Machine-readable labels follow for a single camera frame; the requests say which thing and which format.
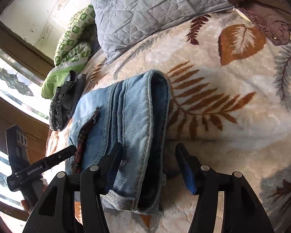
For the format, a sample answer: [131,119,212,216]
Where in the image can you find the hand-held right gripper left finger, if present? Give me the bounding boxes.
[22,142,124,233]

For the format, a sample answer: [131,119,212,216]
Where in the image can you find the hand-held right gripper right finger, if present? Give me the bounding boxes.
[175,143,275,233]

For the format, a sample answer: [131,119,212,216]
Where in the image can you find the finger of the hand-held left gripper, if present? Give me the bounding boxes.
[42,145,77,168]

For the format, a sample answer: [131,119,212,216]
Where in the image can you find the light blue denim pants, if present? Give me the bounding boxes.
[65,69,172,215]

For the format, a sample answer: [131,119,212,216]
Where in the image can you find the dark grey folded jeans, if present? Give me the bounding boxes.
[49,70,86,132]

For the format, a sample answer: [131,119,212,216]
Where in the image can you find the stained glass wooden door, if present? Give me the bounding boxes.
[0,17,55,224]

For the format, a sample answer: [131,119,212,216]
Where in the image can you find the leaf print cream blanket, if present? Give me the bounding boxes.
[45,6,291,233]

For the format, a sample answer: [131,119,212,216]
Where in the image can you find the green patterned quilt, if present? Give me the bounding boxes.
[41,4,96,98]

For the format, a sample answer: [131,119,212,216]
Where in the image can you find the grey quilted pillow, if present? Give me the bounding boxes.
[90,0,234,65]

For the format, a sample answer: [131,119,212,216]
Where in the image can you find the brown embroidered pillow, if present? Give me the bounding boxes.
[201,0,291,46]

